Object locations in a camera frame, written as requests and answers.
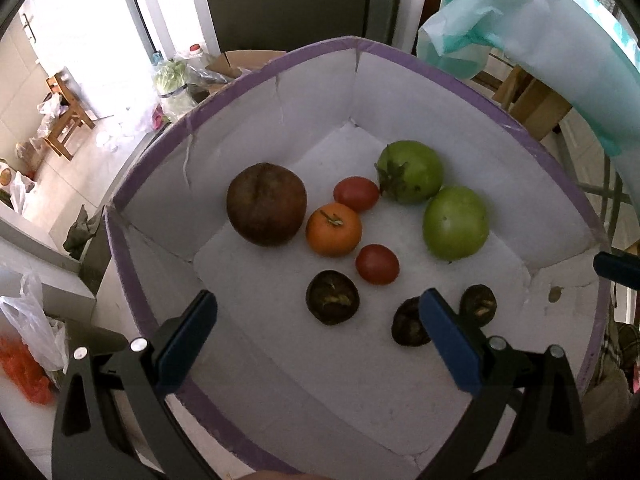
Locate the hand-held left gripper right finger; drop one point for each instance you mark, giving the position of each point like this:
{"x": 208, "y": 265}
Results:
{"x": 450, "y": 345}

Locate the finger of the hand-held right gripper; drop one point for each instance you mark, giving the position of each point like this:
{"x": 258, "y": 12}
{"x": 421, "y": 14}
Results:
{"x": 617, "y": 269}

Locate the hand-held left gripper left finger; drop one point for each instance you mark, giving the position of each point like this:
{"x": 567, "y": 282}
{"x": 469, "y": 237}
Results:
{"x": 187, "y": 345}

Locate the small dark wrinkled fruit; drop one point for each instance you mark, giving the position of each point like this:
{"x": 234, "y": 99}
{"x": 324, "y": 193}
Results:
{"x": 478, "y": 304}
{"x": 332, "y": 296}
{"x": 407, "y": 322}

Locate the red tomato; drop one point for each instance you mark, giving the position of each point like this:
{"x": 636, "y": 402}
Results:
{"x": 377, "y": 264}
{"x": 356, "y": 193}

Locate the smooth green tomato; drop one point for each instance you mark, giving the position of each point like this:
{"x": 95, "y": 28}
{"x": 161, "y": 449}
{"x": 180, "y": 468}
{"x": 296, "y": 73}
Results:
{"x": 456, "y": 222}

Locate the white foam box purple rim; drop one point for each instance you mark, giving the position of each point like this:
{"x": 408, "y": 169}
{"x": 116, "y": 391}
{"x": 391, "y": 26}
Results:
{"x": 320, "y": 385}

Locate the large brown round fruit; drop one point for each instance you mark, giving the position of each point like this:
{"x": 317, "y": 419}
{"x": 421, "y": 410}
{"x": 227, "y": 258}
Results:
{"x": 266, "y": 205}

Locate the orange tomato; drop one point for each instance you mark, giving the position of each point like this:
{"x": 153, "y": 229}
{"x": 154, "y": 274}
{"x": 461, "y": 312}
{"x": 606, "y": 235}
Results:
{"x": 334, "y": 230}

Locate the green tomato with calyx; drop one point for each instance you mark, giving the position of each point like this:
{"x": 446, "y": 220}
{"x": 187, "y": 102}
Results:
{"x": 412, "y": 172}

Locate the plaid cloth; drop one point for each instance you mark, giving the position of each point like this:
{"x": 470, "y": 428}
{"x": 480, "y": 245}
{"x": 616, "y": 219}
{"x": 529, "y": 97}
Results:
{"x": 615, "y": 385}

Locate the white plastic bag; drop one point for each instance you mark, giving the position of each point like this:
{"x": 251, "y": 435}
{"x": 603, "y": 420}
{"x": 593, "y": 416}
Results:
{"x": 32, "y": 320}

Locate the wooden table leg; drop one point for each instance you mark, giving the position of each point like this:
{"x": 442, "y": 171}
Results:
{"x": 532, "y": 100}

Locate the teal white checked tablecloth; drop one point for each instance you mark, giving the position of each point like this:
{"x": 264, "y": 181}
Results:
{"x": 550, "y": 15}

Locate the bag of green vegetables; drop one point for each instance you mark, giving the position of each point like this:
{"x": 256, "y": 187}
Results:
{"x": 172, "y": 82}

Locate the wooden stool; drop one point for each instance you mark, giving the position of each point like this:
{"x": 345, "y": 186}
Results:
{"x": 67, "y": 110}

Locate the cardboard box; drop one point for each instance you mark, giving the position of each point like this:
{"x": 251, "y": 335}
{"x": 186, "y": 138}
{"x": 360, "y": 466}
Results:
{"x": 240, "y": 67}

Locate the plastic bottle red cap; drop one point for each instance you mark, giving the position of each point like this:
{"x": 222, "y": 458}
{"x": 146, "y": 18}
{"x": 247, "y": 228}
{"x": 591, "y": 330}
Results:
{"x": 196, "y": 55}

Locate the dark grey refrigerator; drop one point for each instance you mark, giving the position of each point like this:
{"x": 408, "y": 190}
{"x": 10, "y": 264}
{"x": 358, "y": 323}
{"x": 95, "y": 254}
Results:
{"x": 300, "y": 5}

